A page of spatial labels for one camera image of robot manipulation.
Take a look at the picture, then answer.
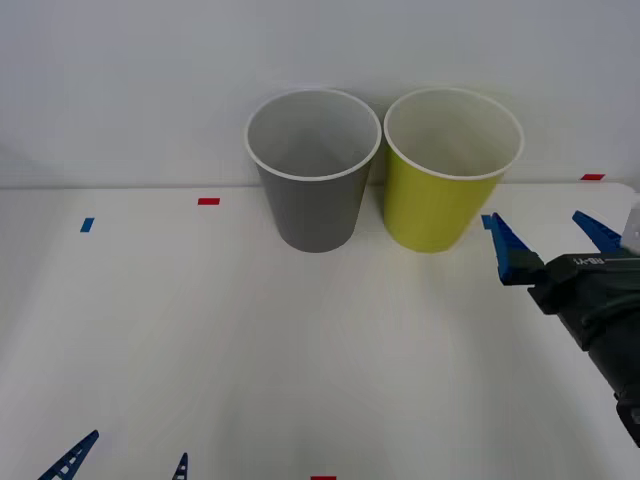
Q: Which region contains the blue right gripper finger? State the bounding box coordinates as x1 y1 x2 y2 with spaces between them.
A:
571 209 625 257
491 211 547 287

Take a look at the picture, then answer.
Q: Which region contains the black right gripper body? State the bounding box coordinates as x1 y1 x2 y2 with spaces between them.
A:
526 252 640 352

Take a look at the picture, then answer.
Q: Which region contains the yellow-green plastic waste bin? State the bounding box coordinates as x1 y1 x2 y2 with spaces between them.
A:
382 87 526 254

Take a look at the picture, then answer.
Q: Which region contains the grey plastic waste bin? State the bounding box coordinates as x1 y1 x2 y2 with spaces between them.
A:
244 87 383 254

